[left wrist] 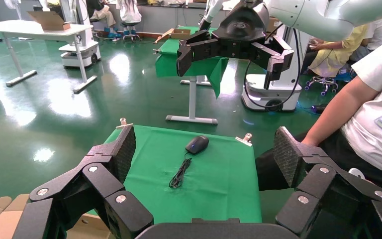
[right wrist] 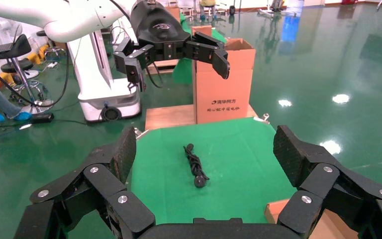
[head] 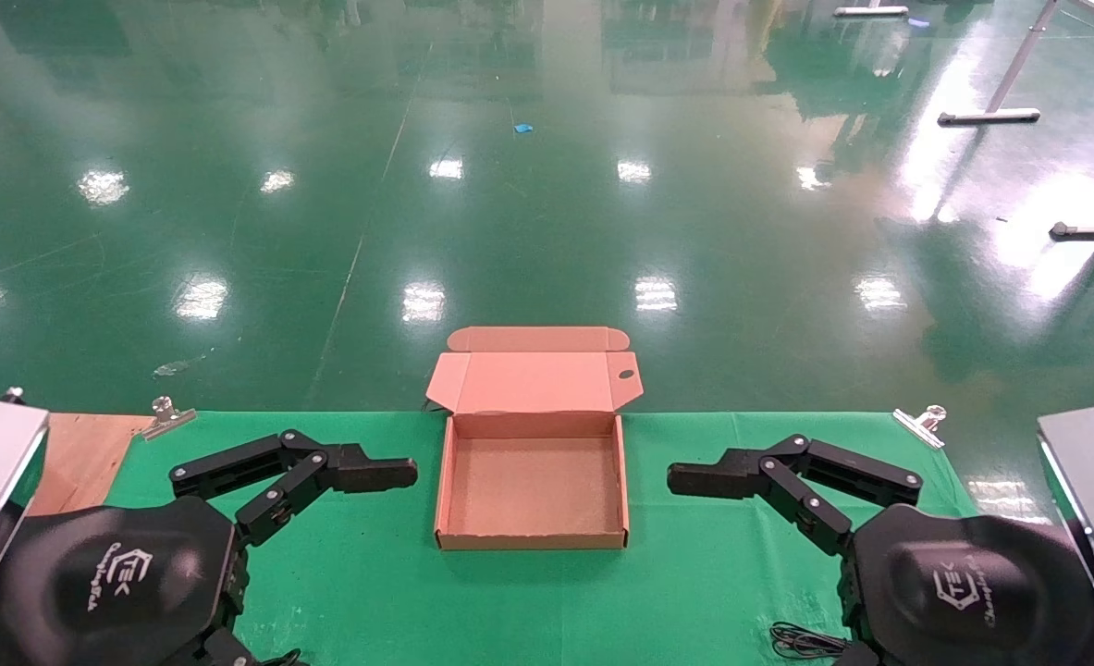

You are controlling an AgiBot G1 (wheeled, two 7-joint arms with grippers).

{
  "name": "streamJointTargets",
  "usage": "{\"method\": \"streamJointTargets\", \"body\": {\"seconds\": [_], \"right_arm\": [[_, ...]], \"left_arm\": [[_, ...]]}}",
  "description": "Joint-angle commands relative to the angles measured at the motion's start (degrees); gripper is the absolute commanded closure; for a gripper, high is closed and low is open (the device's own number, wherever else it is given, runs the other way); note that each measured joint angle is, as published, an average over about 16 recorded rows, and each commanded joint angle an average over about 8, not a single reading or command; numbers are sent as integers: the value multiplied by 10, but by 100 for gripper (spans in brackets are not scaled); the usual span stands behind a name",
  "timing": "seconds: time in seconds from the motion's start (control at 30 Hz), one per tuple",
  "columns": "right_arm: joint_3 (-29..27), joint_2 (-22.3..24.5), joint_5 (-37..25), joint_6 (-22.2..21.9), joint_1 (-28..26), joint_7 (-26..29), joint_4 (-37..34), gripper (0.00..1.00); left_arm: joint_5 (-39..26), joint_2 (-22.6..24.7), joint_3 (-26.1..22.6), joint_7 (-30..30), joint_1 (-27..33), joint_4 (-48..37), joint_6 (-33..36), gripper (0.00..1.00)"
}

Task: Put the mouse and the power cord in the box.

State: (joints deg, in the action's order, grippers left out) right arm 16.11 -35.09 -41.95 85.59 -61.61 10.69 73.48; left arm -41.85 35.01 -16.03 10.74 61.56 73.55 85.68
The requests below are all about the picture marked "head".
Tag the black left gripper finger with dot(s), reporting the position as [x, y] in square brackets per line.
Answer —
[371, 474]
[223, 652]

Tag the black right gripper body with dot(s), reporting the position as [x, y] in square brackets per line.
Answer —
[963, 592]

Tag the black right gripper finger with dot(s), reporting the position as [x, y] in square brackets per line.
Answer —
[856, 657]
[704, 479]

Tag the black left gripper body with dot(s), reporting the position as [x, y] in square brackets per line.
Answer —
[112, 583]

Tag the open pinkish cardboard box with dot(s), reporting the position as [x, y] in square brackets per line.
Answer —
[533, 481]

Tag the green table cloth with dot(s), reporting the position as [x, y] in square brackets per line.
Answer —
[371, 573]

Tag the metal binder clip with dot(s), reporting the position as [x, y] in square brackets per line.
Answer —
[921, 427]
[165, 421]
[14, 396]

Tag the grey metal table foot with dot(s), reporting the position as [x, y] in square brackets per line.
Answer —
[870, 11]
[1092, 229]

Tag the grey metal table leg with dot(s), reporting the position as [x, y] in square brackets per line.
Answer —
[989, 117]

